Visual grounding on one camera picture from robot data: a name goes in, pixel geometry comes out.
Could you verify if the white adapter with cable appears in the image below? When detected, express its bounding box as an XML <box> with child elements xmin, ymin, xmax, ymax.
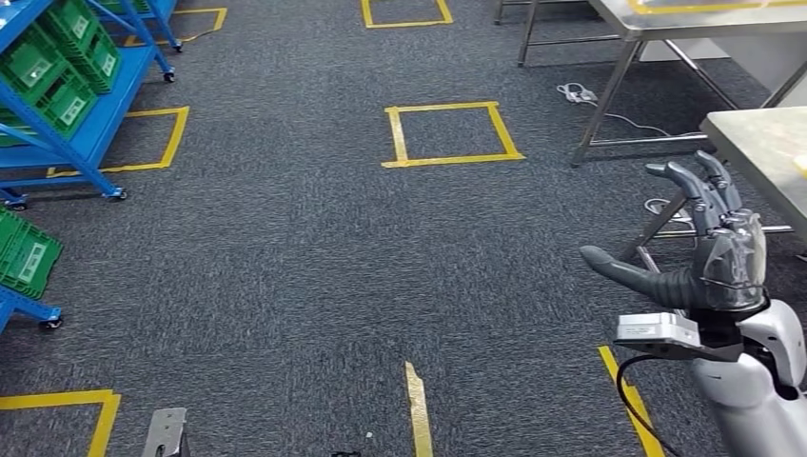
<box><xmin>642</xmin><ymin>197</ymin><xmax>694</xmax><ymax>227</ymax></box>
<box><xmin>556</xmin><ymin>82</ymin><xmax>673</xmax><ymax>138</ymax></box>

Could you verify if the yellow floor tape strip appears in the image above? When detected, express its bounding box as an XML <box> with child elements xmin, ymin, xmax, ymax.
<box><xmin>404</xmin><ymin>361</ymin><xmax>435</xmax><ymax>457</ymax></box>
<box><xmin>597</xmin><ymin>345</ymin><xmax>666</xmax><ymax>457</ymax></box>

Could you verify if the yellow floor tape square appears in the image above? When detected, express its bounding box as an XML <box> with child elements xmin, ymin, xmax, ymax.
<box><xmin>0</xmin><ymin>389</ymin><xmax>121</xmax><ymax>457</ymax></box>

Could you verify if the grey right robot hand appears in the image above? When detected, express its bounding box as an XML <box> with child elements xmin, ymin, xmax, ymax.
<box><xmin>580</xmin><ymin>149</ymin><xmax>769</xmax><ymax>313</ymax></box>

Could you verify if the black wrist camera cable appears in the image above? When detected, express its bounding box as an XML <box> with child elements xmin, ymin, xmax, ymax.
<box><xmin>616</xmin><ymin>354</ymin><xmax>683</xmax><ymax>457</ymax></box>

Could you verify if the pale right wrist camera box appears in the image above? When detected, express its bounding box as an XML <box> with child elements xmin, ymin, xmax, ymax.
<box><xmin>614</xmin><ymin>311</ymin><xmax>745</xmax><ymax>362</ymax></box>

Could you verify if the green plastic crate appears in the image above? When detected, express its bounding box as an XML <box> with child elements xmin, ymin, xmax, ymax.
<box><xmin>31</xmin><ymin>69</ymin><xmax>100</xmax><ymax>141</ymax></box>
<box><xmin>0</xmin><ymin>208</ymin><xmax>65</xmax><ymax>301</ymax></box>
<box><xmin>0</xmin><ymin>24</ymin><xmax>69</xmax><ymax>106</ymax></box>
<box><xmin>0</xmin><ymin>107</ymin><xmax>39</xmax><ymax>149</ymax></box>
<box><xmin>66</xmin><ymin>28</ymin><xmax>124</xmax><ymax>96</ymax></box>
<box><xmin>38</xmin><ymin>0</ymin><xmax>102</xmax><ymax>55</ymax></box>

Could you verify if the stainless steel workbench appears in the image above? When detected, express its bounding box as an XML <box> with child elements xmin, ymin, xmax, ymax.
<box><xmin>494</xmin><ymin>0</ymin><xmax>807</xmax><ymax>169</ymax></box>
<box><xmin>620</xmin><ymin>106</ymin><xmax>807</xmax><ymax>267</ymax></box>

